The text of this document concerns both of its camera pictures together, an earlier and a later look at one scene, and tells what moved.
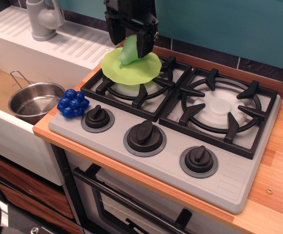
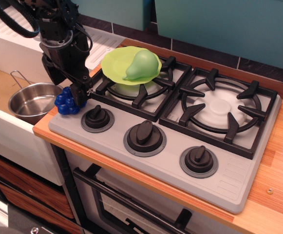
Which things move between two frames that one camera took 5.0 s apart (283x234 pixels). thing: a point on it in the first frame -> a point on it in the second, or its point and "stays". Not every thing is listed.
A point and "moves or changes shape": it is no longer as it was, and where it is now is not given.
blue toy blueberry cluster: (73, 104) moves or changes shape
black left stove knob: (97, 120) stays
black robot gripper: (141, 12) -> (71, 58)
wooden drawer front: (47, 192) stays
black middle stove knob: (144, 140) stays
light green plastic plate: (143, 69) stays
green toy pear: (129, 53) -> (144, 65)
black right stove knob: (199, 162) stays
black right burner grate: (229, 112) stays
